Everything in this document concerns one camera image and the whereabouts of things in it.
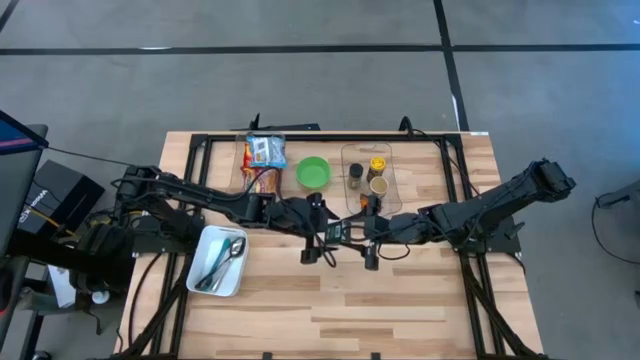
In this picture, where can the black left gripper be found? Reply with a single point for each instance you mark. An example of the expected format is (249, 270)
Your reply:
(295, 215)

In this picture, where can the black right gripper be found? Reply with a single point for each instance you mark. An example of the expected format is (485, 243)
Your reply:
(407, 227)

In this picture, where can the tan-lid spice jar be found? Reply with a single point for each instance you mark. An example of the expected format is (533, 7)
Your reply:
(378, 186)

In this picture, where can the black-lid spice jar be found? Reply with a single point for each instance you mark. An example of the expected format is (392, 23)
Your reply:
(355, 175)

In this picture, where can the yellow-lid spice jar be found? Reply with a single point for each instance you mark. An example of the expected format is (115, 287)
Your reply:
(376, 166)

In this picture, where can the red yellow ramen packet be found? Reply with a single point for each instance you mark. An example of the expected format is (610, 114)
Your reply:
(270, 182)

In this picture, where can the silver metal spoon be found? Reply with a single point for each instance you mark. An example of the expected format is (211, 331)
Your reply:
(239, 246)

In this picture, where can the blue ramen packet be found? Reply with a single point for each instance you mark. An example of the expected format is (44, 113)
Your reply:
(267, 151)

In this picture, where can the orange red noodle packet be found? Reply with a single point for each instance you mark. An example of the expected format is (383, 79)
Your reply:
(245, 155)

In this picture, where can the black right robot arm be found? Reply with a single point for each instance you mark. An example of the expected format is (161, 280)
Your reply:
(500, 200)

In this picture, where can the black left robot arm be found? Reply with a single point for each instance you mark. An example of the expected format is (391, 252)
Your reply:
(200, 195)

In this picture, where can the green plastic bowl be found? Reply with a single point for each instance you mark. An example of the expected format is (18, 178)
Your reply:
(313, 173)

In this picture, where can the clear plastic bin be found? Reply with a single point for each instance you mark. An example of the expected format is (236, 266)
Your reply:
(235, 175)
(395, 170)

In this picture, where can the white rectangular dish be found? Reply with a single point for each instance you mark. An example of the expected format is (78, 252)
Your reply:
(212, 235)

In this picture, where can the white table sticker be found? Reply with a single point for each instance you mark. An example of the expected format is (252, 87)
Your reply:
(479, 133)

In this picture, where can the white round cap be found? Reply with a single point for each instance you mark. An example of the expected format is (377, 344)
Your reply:
(100, 296)

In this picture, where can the grey metal stand foot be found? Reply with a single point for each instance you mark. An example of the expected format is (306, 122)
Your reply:
(620, 197)

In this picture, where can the white paper box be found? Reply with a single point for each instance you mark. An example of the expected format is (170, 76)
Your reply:
(62, 287)

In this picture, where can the black case white lettering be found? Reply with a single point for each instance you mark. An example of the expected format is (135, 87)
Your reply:
(55, 195)

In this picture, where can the black computer monitor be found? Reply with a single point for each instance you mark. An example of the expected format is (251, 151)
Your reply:
(15, 190)

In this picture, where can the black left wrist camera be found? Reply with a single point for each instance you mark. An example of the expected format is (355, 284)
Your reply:
(315, 201)

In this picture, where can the black metal table frame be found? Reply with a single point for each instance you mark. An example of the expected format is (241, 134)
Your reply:
(310, 137)

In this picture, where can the black camera bracket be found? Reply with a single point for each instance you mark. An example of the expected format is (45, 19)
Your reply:
(280, 127)

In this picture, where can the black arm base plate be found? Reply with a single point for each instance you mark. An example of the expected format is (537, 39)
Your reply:
(160, 245)
(505, 246)

